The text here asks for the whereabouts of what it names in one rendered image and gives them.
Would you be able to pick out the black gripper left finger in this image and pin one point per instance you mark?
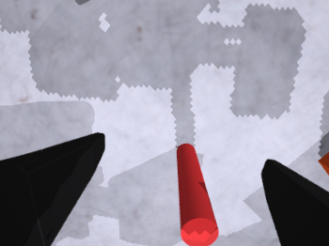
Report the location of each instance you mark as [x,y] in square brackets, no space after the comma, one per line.
[38,190]

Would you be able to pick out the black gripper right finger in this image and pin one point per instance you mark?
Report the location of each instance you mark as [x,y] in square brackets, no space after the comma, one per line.
[299,207]

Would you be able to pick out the red peg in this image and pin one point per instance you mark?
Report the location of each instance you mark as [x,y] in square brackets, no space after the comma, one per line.
[198,226]

